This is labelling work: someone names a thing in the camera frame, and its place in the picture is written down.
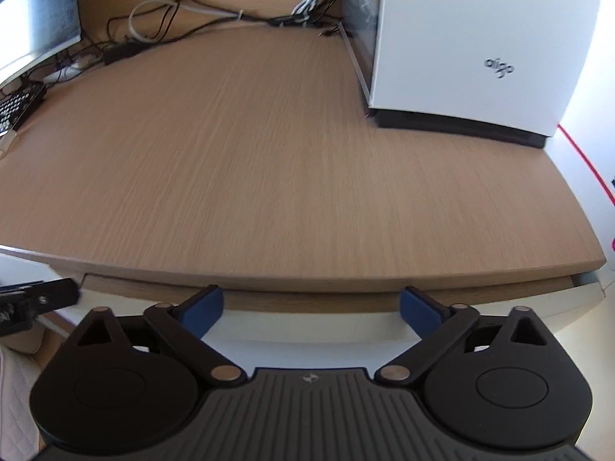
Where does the black keyboard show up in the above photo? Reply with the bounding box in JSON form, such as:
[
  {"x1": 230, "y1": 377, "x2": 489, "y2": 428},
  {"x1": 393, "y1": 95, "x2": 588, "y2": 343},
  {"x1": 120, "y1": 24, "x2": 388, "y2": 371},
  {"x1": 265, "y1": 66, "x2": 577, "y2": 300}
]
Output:
[{"x1": 0, "y1": 81, "x2": 49, "y2": 138}]

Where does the white power strip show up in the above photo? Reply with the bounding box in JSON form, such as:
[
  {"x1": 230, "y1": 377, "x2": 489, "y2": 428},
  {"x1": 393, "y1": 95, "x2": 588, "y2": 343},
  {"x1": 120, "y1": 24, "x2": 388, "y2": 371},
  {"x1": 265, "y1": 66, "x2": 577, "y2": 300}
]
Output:
[{"x1": 42, "y1": 55, "x2": 105, "y2": 83}]

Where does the grey white looped cable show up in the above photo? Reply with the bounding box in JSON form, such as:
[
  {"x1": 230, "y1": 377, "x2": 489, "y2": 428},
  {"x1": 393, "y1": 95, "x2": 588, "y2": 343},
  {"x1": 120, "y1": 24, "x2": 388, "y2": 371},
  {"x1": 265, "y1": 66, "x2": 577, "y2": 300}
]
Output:
[{"x1": 128, "y1": 0, "x2": 244, "y2": 43}]

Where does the computer monitor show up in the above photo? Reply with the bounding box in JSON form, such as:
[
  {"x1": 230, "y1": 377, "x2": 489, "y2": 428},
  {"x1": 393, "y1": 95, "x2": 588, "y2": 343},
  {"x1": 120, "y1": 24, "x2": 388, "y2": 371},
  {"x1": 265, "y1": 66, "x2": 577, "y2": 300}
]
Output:
[{"x1": 0, "y1": 0, "x2": 83, "y2": 90}]

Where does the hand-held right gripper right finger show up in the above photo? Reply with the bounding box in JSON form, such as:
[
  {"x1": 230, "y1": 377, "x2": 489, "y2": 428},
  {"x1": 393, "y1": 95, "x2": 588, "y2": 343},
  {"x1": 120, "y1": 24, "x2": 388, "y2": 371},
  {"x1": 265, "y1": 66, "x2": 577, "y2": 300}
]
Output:
[{"x1": 375, "y1": 287, "x2": 560, "y2": 386}]

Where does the white computer case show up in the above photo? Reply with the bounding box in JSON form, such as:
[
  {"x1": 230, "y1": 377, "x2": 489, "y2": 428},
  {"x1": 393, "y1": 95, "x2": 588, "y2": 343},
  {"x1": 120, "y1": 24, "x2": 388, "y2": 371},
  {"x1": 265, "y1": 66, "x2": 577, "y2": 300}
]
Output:
[{"x1": 339, "y1": 0, "x2": 604, "y2": 149}]

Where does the black power adapter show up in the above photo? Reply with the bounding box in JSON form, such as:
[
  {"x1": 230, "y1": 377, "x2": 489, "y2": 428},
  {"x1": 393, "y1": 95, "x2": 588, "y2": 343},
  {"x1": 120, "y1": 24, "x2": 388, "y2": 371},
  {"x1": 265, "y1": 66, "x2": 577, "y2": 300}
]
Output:
[{"x1": 102, "y1": 41, "x2": 146, "y2": 65}]

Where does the white quilted cushion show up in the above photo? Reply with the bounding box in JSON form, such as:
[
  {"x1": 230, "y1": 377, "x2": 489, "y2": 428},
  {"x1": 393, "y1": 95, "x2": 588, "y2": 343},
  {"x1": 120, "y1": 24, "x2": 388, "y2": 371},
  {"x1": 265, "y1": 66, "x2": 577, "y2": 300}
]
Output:
[{"x1": 0, "y1": 346, "x2": 45, "y2": 461}]

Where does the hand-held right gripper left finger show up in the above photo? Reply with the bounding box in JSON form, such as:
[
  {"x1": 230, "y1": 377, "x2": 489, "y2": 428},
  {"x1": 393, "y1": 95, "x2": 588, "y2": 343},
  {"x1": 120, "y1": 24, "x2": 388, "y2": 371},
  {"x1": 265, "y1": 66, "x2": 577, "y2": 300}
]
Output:
[{"x1": 65, "y1": 285, "x2": 248, "y2": 386}]

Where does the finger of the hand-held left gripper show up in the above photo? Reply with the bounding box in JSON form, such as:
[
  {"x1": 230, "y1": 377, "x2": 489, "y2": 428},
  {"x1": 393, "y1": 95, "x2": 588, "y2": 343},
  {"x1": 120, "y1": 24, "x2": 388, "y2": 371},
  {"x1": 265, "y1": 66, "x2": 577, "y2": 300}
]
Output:
[{"x1": 28, "y1": 277, "x2": 80, "y2": 309}]

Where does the black cable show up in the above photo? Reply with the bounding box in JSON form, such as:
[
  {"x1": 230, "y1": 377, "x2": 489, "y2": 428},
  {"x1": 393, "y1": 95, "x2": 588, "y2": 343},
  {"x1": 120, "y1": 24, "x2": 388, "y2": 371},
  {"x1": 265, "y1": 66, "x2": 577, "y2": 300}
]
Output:
[{"x1": 106, "y1": 0, "x2": 294, "y2": 43}]

